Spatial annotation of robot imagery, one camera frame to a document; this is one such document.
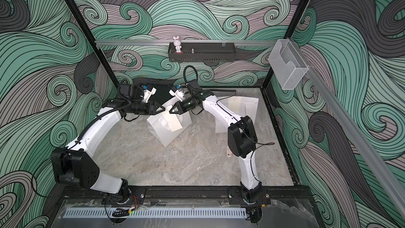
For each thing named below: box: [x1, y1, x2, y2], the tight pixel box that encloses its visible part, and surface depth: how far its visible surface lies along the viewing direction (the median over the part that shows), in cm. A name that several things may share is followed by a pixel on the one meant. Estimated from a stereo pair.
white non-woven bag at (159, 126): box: [146, 111, 193, 148], surface depth 82 cm
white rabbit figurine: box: [172, 35, 184, 54], surface depth 92 cm
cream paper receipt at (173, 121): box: [162, 111, 183, 132], surface depth 83 cm
